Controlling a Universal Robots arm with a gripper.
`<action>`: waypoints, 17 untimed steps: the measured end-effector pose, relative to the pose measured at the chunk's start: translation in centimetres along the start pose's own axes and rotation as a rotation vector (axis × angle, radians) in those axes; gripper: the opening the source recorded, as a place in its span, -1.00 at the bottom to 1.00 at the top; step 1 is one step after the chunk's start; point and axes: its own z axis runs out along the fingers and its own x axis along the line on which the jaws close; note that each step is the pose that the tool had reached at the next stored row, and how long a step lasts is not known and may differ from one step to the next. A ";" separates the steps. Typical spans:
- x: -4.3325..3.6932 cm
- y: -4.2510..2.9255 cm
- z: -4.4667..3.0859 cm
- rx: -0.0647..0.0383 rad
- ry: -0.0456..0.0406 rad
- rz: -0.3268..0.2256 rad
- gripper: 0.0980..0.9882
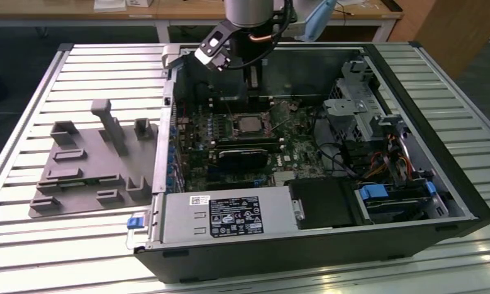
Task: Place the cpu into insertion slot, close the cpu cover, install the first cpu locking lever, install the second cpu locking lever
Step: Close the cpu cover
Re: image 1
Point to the silver drive cage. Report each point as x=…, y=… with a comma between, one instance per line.
x=353, y=105

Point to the CPU socket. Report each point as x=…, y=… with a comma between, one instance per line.
x=233, y=132

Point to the green motherboard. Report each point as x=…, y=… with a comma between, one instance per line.
x=299, y=131

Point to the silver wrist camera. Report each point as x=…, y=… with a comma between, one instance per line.
x=211, y=46

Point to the white box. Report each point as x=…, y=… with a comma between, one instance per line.
x=109, y=6
x=139, y=3

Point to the green RAM stick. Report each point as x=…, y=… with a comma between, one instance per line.
x=74, y=183

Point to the silver chipset heatsink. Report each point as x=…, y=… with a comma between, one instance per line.
x=283, y=177

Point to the metal locking lever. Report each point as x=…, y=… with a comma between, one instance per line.
x=229, y=110
x=270, y=124

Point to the wooden desk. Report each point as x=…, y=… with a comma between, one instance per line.
x=179, y=15

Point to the blue case latch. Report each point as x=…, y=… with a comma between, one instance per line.
x=134, y=222

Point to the grey power supply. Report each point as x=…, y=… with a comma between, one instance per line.
x=179, y=220

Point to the wooden cabinet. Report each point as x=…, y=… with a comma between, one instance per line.
x=453, y=36

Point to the black PC case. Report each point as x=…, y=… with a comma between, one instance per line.
x=269, y=263

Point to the grey parts rack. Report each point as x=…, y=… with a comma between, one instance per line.
x=85, y=162

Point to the black graphics card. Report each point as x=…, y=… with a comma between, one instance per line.
x=241, y=160

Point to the blue disk carrier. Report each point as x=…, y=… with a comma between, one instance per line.
x=371, y=191

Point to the round coin battery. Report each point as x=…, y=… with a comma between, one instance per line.
x=293, y=107

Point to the black drive bay cover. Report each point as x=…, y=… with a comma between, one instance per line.
x=326, y=205

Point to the black RAM slot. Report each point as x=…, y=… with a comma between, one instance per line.
x=249, y=138
x=249, y=141

